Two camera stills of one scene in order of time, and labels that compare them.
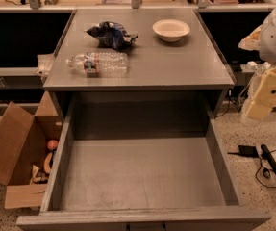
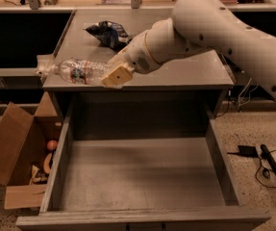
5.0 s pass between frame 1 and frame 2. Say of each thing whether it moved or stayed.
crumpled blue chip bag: stayed
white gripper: moved
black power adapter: stayed
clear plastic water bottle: moved
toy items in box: stayed
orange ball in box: stayed
